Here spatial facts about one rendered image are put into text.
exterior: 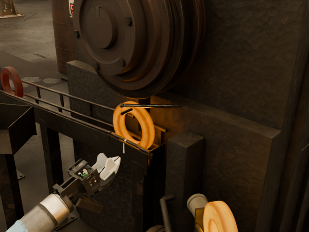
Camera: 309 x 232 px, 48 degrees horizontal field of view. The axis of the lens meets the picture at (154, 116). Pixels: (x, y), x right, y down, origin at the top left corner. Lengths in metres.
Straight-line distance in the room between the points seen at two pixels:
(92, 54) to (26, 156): 1.61
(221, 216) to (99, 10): 0.63
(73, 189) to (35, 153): 1.68
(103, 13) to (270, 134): 0.57
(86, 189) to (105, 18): 0.47
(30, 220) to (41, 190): 1.32
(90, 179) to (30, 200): 1.26
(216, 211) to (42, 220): 0.43
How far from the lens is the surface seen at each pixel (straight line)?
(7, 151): 1.47
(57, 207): 0.95
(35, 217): 0.95
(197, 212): 0.95
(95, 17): 1.05
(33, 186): 2.31
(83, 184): 0.96
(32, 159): 2.57
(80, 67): 1.51
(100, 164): 1.04
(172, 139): 1.07
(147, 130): 1.17
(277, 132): 1.03
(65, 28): 4.01
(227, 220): 0.84
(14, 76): 1.90
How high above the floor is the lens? 1.32
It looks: 25 degrees down
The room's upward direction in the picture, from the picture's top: 1 degrees clockwise
